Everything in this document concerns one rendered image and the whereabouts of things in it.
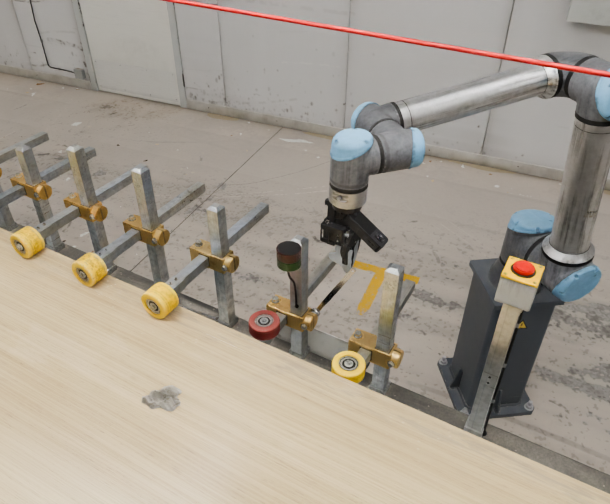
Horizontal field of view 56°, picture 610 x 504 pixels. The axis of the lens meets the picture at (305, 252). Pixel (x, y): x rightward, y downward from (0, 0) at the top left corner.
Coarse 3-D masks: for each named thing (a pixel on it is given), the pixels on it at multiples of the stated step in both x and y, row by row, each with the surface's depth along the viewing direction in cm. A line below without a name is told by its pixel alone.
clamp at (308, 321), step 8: (280, 296) 157; (272, 304) 155; (280, 304) 155; (288, 304) 155; (280, 312) 153; (288, 312) 152; (312, 312) 153; (288, 320) 154; (296, 320) 152; (304, 320) 151; (312, 320) 151; (296, 328) 154; (304, 328) 151; (312, 328) 153
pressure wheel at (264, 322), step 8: (256, 312) 147; (264, 312) 147; (272, 312) 147; (256, 320) 145; (264, 320) 144; (272, 320) 145; (256, 328) 142; (264, 328) 142; (272, 328) 142; (256, 336) 143; (264, 336) 143; (272, 336) 144
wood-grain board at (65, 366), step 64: (0, 256) 166; (64, 256) 166; (0, 320) 145; (64, 320) 145; (128, 320) 145; (192, 320) 145; (0, 384) 129; (64, 384) 129; (128, 384) 129; (192, 384) 129; (256, 384) 129; (320, 384) 129; (0, 448) 116; (64, 448) 116; (128, 448) 116; (192, 448) 116; (256, 448) 116; (320, 448) 116; (384, 448) 116; (448, 448) 116
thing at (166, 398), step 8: (152, 392) 126; (160, 392) 125; (168, 392) 127; (176, 392) 127; (144, 400) 125; (152, 400) 125; (160, 400) 125; (168, 400) 124; (176, 400) 125; (152, 408) 123; (168, 408) 124
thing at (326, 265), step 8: (328, 256) 173; (320, 264) 170; (328, 264) 170; (312, 272) 167; (320, 272) 167; (328, 272) 171; (312, 280) 164; (320, 280) 167; (312, 288) 164; (280, 320) 151; (280, 328) 152
